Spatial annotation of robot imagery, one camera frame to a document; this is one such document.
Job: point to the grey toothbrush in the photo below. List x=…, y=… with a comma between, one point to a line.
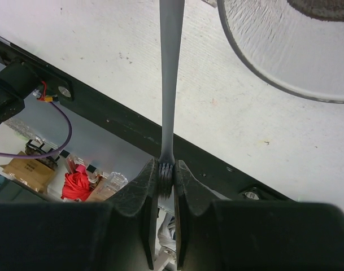
x=171, y=22

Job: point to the red cloth bundle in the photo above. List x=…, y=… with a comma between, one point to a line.
x=76, y=186

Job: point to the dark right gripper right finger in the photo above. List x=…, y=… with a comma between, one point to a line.
x=216, y=234

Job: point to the clear glass cup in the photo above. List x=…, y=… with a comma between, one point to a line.
x=295, y=46

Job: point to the cardboard box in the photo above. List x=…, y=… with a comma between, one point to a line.
x=37, y=174

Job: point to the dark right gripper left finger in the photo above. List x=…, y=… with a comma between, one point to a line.
x=115, y=234

